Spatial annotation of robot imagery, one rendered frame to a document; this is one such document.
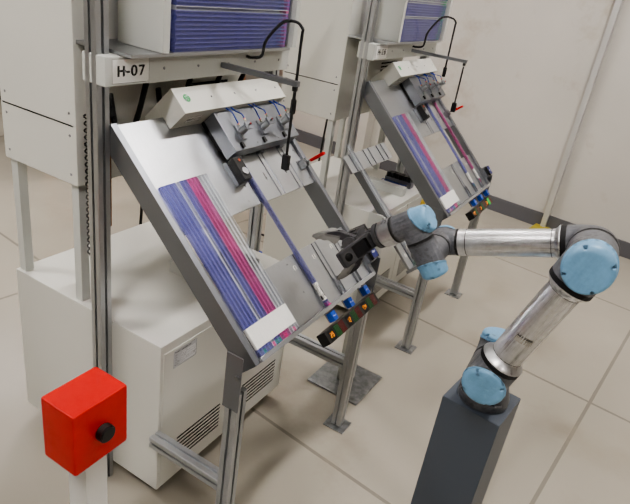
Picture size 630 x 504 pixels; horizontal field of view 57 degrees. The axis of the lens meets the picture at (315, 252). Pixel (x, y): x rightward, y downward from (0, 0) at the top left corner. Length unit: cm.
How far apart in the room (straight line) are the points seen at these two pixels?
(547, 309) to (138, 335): 111
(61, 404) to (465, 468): 118
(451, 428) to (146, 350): 93
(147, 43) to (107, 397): 86
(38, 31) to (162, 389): 103
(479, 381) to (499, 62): 380
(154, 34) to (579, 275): 116
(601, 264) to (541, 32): 372
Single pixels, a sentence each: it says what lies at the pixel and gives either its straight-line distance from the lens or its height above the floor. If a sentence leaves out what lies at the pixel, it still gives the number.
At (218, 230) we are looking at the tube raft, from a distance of 160.
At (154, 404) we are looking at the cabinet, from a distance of 186.
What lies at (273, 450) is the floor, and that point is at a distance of 232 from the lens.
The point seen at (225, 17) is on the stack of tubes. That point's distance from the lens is 175.
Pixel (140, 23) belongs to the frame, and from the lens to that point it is 162.
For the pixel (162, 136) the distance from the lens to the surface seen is 168.
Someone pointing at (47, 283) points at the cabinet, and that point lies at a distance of 204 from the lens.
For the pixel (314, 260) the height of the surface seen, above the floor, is 81.
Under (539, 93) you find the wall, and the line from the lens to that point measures 503.
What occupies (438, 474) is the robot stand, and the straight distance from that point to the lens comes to 200.
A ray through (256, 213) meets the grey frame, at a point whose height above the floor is 77.
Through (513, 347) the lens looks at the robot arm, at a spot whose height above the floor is 85.
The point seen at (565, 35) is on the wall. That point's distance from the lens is 498.
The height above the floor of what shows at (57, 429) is 72.
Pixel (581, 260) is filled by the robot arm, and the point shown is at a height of 113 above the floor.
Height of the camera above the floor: 163
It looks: 26 degrees down
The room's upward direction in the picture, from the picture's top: 9 degrees clockwise
